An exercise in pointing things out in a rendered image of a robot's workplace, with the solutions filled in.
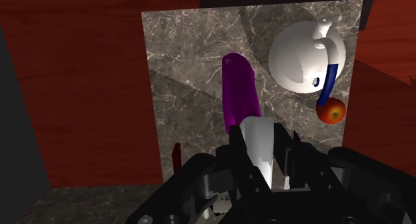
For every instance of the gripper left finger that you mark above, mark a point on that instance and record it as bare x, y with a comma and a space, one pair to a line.
195, 181

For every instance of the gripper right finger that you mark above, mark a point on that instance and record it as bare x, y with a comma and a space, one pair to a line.
357, 178

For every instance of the small dark red object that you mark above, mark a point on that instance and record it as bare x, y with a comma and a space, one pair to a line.
176, 156

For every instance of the red apple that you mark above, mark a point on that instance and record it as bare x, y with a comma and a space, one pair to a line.
331, 112

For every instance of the white bowl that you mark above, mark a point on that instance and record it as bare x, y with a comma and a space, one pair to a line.
292, 57

